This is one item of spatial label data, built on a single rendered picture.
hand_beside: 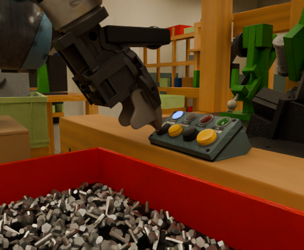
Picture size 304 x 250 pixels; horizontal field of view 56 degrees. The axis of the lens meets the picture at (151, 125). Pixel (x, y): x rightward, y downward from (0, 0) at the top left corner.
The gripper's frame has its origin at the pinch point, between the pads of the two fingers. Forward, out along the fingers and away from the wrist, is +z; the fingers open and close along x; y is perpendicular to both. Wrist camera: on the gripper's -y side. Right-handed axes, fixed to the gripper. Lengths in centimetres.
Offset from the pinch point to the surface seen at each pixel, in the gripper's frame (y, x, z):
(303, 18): -27.9, 12.4, -1.7
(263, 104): -18.8, 6.0, 10.5
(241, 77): -776, -699, 521
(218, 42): -62, -41, 17
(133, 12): -466, -696, 83
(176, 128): 0.1, 4.3, 1.0
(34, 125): 10, -60, 3
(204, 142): 1.2, 11.3, 1.4
